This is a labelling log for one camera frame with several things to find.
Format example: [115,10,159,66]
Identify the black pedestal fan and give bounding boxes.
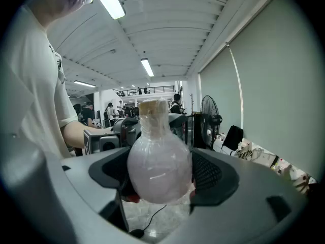
[200,95,223,151]

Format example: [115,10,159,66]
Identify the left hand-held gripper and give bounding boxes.
[83,113,190,156]

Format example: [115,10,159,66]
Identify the black cabinet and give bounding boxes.
[186,113,204,149]

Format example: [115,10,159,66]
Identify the white plush brown straps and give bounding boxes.
[291,173,317,196]

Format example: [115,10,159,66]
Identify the person's left forearm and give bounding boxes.
[60,122,114,149]

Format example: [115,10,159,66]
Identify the long ceiling light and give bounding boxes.
[140,57,155,78]
[97,0,127,20]
[73,80,97,88]

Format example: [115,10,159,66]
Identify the white bag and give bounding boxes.
[251,147,279,167]

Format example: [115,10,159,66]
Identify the grey roller blind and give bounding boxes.
[230,0,324,185]
[199,44,242,147]

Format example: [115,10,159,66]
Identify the small pink object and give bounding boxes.
[126,98,194,205]

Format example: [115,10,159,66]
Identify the person's white shirt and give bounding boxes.
[7,5,79,160]

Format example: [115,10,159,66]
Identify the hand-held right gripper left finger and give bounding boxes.
[4,136,153,244]

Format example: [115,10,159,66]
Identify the black balcony railing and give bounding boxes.
[113,85,176,97]

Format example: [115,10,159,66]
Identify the cream tote bag black print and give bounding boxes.
[233,142,254,162]

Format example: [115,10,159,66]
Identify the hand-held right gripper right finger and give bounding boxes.
[162,147,310,244]

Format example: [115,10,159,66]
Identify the black cable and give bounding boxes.
[143,204,168,232]

